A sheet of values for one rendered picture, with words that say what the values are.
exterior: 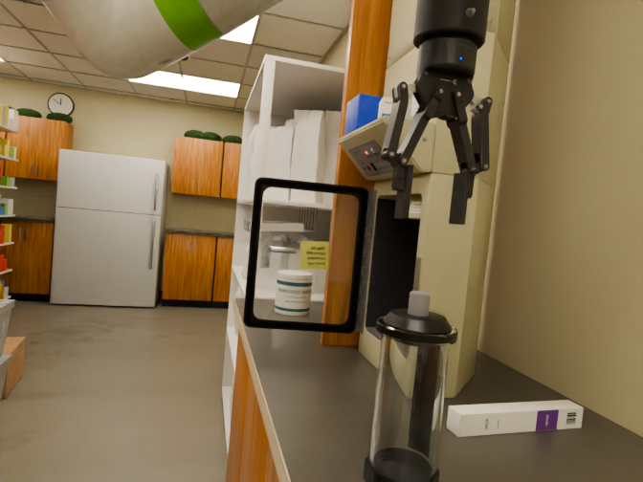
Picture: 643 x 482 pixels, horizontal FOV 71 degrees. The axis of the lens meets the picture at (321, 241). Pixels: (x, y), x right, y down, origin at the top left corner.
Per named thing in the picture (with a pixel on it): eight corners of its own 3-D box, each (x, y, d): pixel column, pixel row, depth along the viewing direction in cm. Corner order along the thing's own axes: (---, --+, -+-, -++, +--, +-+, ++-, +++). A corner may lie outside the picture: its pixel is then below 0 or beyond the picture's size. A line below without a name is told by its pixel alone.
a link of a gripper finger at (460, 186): (454, 173, 62) (458, 173, 63) (448, 223, 63) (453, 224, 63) (465, 171, 59) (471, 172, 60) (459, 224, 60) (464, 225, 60)
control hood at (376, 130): (374, 181, 122) (378, 144, 122) (432, 172, 91) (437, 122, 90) (334, 176, 119) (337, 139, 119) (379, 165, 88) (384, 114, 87)
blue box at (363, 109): (379, 142, 118) (383, 108, 118) (394, 137, 109) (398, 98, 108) (343, 137, 116) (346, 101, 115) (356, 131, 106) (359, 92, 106)
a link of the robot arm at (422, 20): (441, -27, 52) (509, -10, 55) (400, 14, 64) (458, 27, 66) (435, 26, 53) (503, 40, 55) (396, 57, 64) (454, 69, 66)
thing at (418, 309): (430, 332, 67) (434, 288, 66) (463, 351, 58) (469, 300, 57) (371, 330, 65) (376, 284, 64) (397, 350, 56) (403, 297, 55)
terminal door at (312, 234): (355, 334, 122) (369, 187, 120) (242, 327, 119) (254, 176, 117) (354, 333, 123) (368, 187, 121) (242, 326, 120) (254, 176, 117)
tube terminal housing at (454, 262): (438, 351, 131) (467, 84, 127) (511, 397, 100) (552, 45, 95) (357, 350, 125) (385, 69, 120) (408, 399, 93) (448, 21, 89)
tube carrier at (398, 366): (418, 453, 69) (432, 316, 68) (455, 497, 58) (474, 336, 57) (351, 456, 66) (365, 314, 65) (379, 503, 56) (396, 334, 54)
